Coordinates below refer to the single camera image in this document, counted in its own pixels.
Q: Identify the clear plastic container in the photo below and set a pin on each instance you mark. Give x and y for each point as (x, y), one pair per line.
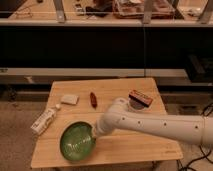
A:
(135, 8)

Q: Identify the green ceramic bowl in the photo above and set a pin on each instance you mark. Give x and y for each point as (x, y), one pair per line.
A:
(77, 142)

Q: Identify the white lotion bottle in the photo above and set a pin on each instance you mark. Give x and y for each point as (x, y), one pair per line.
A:
(45, 119)

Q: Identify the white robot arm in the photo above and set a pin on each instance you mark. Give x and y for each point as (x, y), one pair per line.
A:
(196, 130)

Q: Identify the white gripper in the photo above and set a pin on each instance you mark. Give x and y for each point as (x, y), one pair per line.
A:
(96, 131)

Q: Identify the brown chocolate box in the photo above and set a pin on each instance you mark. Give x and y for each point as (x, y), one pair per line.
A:
(141, 98)

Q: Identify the brown sausage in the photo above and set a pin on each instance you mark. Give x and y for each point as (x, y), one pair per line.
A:
(93, 100)

